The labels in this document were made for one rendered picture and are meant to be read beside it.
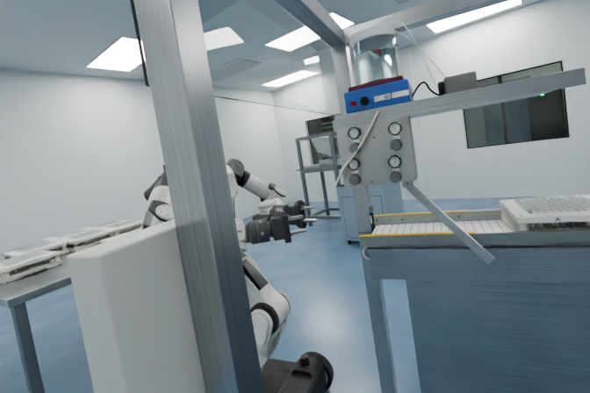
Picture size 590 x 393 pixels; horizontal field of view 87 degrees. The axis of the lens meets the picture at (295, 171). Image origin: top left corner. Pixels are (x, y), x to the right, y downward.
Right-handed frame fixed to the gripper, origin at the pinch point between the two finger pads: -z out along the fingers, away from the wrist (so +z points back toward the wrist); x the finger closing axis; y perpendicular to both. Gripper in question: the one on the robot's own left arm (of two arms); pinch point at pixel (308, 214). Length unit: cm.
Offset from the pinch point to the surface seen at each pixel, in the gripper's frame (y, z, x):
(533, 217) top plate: 8, -76, 0
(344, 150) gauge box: 20.3, -29.4, -25.5
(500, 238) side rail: 11, -68, 5
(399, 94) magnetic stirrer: 13, -47, -40
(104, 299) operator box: 97, -32, -15
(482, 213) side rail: -15, -63, 5
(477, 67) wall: -500, -57, -119
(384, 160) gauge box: 18.6, -40.9, -20.6
